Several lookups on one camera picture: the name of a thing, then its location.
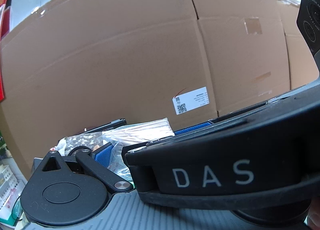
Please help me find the bag of wooden sticks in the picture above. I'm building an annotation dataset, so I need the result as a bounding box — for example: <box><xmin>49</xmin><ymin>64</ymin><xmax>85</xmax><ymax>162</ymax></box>
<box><xmin>103</xmin><ymin>118</ymin><xmax>174</xmax><ymax>182</ymax></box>

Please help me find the black permanent marker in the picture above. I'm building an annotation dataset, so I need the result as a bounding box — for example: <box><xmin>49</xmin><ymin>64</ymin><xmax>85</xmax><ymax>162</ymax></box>
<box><xmin>83</xmin><ymin>119</ymin><xmax>127</xmax><ymax>134</ymax></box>

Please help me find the person right hand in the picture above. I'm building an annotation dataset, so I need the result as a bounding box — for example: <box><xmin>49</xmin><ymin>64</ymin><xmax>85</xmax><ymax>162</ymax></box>
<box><xmin>307</xmin><ymin>197</ymin><xmax>320</xmax><ymax>230</ymax></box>

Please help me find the white shipping label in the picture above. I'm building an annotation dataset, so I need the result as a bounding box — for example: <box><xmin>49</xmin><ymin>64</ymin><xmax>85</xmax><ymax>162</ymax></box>
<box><xmin>172</xmin><ymin>87</ymin><xmax>210</xmax><ymax>115</ymax></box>

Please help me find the white basket organizer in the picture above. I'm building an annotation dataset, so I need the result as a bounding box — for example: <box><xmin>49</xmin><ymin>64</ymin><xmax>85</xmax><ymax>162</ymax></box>
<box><xmin>0</xmin><ymin>164</ymin><xmax>25</xmax><ymax>228</ymax></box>

